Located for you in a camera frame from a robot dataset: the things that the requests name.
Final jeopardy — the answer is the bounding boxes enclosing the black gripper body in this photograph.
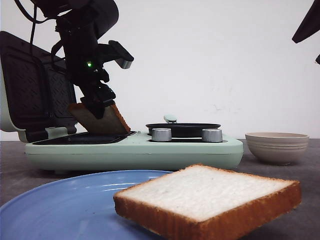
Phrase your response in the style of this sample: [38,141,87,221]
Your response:
[55,13,110,93]

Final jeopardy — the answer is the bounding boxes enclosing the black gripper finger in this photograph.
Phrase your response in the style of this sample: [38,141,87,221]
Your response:
[315,55,320,65]
[93,83,116,107]
[80,96,106,119]
[292,0,320,44]

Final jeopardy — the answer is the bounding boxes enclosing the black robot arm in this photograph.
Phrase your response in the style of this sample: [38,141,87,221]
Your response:
[33,0,133,119]

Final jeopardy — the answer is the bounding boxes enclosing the bread slice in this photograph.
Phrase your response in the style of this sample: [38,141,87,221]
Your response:
[67,103,131,135]
[113,164,302,240]

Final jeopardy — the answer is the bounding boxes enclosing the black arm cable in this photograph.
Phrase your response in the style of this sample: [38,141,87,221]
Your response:
[14,0,68,72]

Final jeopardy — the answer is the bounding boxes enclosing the silver right control knob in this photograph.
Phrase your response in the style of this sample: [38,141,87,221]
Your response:
[201,128,223,143]

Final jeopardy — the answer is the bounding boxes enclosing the silver left control knob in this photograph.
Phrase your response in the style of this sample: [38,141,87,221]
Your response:
[151,128,172,142]

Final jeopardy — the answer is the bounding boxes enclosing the blue plastic plate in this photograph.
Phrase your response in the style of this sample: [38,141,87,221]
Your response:
[0,170,164,240]

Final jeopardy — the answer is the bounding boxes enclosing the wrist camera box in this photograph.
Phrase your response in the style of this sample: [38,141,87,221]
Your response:
[98,40,134,69]

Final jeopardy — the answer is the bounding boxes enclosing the mint green breakfast maker base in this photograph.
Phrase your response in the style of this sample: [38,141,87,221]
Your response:
[25,131,244,172]

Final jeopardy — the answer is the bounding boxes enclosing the black frying pan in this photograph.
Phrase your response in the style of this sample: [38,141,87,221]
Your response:
[145,114,221,138]

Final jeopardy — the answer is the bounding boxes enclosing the silver control knob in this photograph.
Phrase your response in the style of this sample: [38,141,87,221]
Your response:
[201,128,223,143]
[151,128,172,142]

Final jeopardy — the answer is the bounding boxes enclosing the breakfast maker hinged lid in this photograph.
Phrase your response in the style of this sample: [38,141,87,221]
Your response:
[0,31,77,143]

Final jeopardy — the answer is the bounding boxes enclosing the beige ribbed bowl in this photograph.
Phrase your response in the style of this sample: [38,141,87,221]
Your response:
[245,132,310,165]

